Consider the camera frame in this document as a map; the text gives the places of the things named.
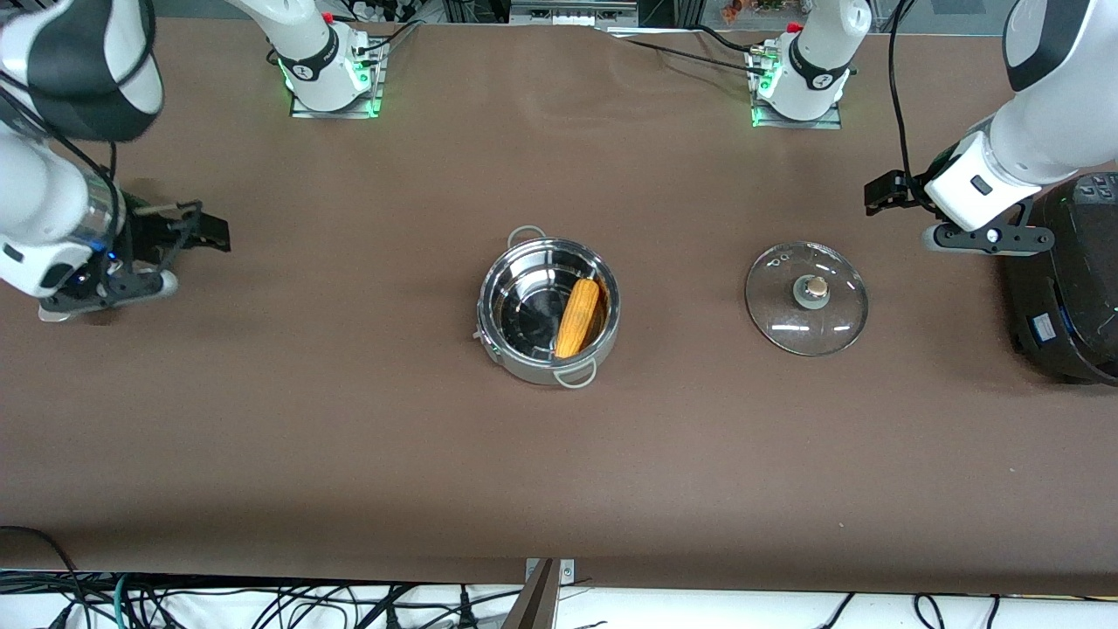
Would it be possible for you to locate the glass pot lid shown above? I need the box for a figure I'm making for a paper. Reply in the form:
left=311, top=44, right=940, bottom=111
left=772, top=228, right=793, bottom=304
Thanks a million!
left=745, top=242, right=870, bottom=357

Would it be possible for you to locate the yellow corn cob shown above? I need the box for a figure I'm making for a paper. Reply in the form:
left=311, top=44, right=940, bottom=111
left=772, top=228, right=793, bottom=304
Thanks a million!
left=553, top=278, right=603, bottom=360

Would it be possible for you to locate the black rice cooker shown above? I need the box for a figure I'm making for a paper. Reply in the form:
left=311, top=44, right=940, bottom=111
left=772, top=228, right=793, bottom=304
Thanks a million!
left=1003, top=172, right=1118, bottom=386

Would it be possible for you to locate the grey equipment box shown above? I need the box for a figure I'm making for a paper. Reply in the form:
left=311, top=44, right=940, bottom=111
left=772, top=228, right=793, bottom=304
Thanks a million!
left=509, top=0, right=640, bottom=27

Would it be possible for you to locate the grey metal beam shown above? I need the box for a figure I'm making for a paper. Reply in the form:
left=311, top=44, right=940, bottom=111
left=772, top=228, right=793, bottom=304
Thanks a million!
left=500, top=559, right=561, bottom=629

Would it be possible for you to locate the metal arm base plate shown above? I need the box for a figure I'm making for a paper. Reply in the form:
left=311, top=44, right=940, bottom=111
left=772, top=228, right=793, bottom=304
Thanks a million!
left=289, top=35, right=384, bottom=120
left=749, top=44, right=845, bottom=131

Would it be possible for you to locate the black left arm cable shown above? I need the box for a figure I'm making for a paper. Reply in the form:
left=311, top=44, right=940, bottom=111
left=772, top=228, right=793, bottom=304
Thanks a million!
left=887, top=0, right=937, bottom=204

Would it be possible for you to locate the black table cable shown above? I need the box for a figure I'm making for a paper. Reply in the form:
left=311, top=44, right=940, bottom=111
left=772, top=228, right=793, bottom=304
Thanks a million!
left=603, top=28, right=771, bottom=78
left=353, top=17, right=425, bottom=57

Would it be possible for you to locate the steel pot with handles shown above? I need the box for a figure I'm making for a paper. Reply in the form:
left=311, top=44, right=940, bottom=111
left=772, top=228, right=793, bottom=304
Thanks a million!
left=476, top=225, right=623, bottom=389

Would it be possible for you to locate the black floor cable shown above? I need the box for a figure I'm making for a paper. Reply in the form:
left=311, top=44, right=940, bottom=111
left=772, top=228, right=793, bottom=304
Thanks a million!
left=0, top=524, right=93, bottom=629

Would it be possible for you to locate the silver metal bracket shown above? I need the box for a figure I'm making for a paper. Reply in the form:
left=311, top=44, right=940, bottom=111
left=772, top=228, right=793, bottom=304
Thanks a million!
left=524, top=558, right=576, bottom=588

